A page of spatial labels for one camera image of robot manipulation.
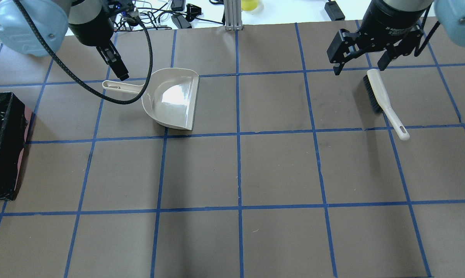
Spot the white hand brush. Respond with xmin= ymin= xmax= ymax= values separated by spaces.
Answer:
xmin=363 ymin=69 xmax=410 ymax=141

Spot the tangle of black cables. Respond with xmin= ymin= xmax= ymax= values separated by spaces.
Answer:
xmin=132 ymin=0 xmax=225 ymax=31

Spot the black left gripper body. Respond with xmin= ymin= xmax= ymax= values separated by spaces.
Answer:
xmin=68 ymin=0 xmax=136 ymax=49

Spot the yellow round object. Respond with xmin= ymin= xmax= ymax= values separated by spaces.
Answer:
xmin=240 ymin=0 xmax=260 ymax=11

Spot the beige dustpan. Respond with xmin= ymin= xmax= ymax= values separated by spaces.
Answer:
xmin=102 ymin=68 xmax=200 ymax=131

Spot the aluminium profile post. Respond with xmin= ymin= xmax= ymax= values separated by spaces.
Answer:
xmin=224 ymin=0 xmax=243 ymax=31

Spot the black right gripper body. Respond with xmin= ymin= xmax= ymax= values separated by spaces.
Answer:
xmin=358 ymin=0 xmax=430 ymax=52

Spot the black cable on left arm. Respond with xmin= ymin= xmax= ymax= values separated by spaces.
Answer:
xmin=10 ymin=0 xmax=154 ymax=105

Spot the bin with black bag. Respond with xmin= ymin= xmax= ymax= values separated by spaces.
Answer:
xmin=0 ymin=92 xmax=32 ymax=200

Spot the black power adapter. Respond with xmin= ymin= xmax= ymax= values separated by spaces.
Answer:
xmin=324 ymin=0 xmax=345 ymax=21

